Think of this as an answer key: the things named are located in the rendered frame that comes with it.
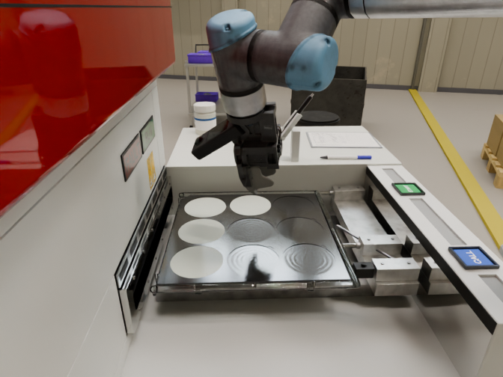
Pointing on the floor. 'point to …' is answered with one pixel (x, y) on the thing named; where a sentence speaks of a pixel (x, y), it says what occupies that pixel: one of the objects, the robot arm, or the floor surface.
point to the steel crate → (337, 96)
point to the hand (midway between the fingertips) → (251, 188)
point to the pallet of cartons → (495, 151)
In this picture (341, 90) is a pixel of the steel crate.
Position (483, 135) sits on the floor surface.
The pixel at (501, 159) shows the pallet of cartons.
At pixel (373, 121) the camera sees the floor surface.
